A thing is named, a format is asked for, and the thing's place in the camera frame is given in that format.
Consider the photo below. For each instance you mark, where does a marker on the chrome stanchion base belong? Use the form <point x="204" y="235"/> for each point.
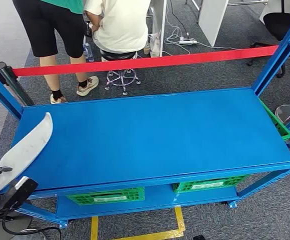
<point x="286" y="114"/>

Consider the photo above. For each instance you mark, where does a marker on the white curved plastic part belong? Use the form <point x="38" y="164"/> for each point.
<point x="27" y="149"/>

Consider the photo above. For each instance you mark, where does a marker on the small brown cup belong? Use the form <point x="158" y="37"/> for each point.
<point x="146" y="49"/>

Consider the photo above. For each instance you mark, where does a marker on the white garment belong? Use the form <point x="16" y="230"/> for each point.
<point x="272" y="6"/>

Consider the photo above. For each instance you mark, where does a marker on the small black robot part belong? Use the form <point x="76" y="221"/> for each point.
<point x="198" y="237"/>

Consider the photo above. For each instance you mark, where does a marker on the black office chair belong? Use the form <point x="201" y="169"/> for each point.
<point x="280" y="24"/>

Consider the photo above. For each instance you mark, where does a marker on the person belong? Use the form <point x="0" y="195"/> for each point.
<point x="47" y="30"/>
<point x="120" y="23"/>

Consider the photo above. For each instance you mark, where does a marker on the green plastic crate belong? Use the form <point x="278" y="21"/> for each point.
<point x="280" y="127"/>
<point x="210" y="184"/>
<point x="109" y="195"/>

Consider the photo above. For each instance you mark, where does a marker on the black stanchion post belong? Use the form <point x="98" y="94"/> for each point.
<point x="10" y="81"/>

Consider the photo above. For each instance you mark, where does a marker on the white power strip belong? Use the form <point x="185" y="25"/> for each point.
<point x="187" y="41"/>

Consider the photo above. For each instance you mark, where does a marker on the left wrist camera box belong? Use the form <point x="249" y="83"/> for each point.
<point x="25" y="190"/>

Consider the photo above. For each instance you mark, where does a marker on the black chrome stool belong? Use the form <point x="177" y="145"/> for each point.
<point x="118" y="55"/>

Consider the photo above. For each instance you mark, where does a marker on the red barrier belt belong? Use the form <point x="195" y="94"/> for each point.
<point x="134" y="63"/>

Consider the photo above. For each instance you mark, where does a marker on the clear water bottle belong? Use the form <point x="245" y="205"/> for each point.
<point x="88" y="53"/>

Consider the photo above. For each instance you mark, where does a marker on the yellow floor tape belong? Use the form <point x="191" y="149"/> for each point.
<point x="94" y="228"/>

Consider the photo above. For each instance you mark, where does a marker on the white desk panel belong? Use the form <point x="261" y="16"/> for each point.
<point x="160" y="16"/>
<point x="212" y="20"/>

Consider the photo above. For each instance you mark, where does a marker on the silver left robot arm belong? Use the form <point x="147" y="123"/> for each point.
<point x="0" y="230"/>

